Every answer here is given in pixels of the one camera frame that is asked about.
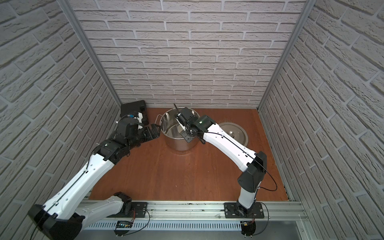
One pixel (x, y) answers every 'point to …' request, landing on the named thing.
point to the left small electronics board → (122, 228)
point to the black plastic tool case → (139, 106)
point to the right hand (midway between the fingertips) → (192, 130)
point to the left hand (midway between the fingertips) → (151, 125)
